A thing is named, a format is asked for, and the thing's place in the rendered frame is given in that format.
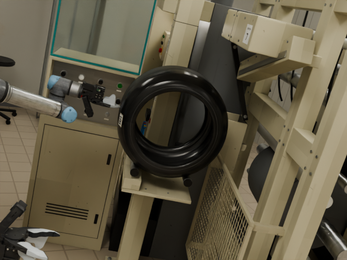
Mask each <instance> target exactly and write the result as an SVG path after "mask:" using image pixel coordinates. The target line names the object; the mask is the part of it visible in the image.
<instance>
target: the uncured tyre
mask: <svg viewBox="0 0 347 260"><path fill-rule="evenodd" d="M166 92H184V93H187V94H190V95H192V96H194V97H196V98H197V99H199V100H200V101H202V102H203V103H204V109H205V115H204V121H203V124H202V127H201V129H200V130H199V132H198V133H197V134H196V135H195V136H194V137H193V138H192V139H191V140H189V141H188V142H186V143H184V144H181V145H177V146H172V147H166V146H162V145H158V144H155V143H153V142H151V141H150V140H148V139H147V138H146V137H145V136H144V135H143V134H142V133H141V131H140V130H139V128H138V126H137V123H136V118H137V116H138V114H139V112H140V110H141V109H142V107H143V106H144V105H145V104H146V103H147V102H148V101H149V100H151V99H152V98H154V97H155V96H157V95H160V94H162V93H166ZM120 113H121V114H122V115H123V118H122V125H121V127H120V126H119V125H118V123H119V117H120ZM117 130H118V136H119V140H120V143H121V145H122V148H123V149H124V151H125V153H126V154H127V156H128V157H129V158H130V159H131V161H132V162H133V163H134V164H136V165H137V166H138V167H140V168H141V169H143V170H144V171H146V172H148V173H150V174H153V175H156V176H160V177H168V178H175V177H184V176H188V175H191V174H194V173H196V172H198V171H200V170H202V169H203V168H205V167H206V166H207V165H208V164H210V163H211V162H212V161H213V160H214V159H215V158H216V156H217V155H218V154H219V152H220V151H221V149H222V147H223V145H224V142H225V140H226V136H227V131H228V114H227V110H226V106H225V103H224V101H223V99H222V97H221V96H220V94H219V93H218V92H217V90H216V89H215V88H214V86H213V85H212V84H211V83H210V82H209V81H208V80H207V79H206V78H205V77H204V76H203V75H201V74H200V73H198V72H196V71H194V70H192V69H189V68H186V67H182V66H162V67H157V68H154V69H151V70H149V71H147V72H145V73H143V74H142V75H140V76H139V77H138V78H137V79H135V80H134V81H133V82H132V83H131V84H130V85H129V87H128V88H127V90H126V92H125V93H124V95H123V97H122V100H121V103H120V108H119V113H118V120H117Z"/></svg>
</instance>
